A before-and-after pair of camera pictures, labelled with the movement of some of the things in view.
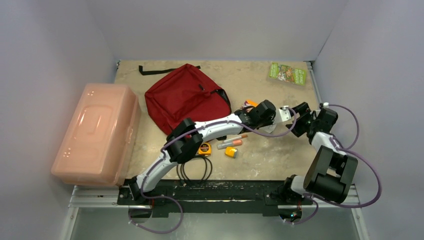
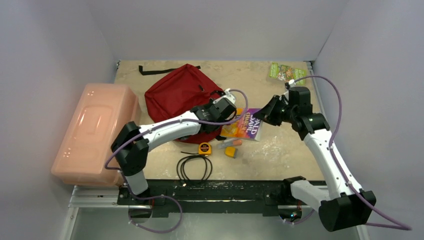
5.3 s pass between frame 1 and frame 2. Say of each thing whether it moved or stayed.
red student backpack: stayed
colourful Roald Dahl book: moved
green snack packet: stayed
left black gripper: moved
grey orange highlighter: stayed
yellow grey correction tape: stayed
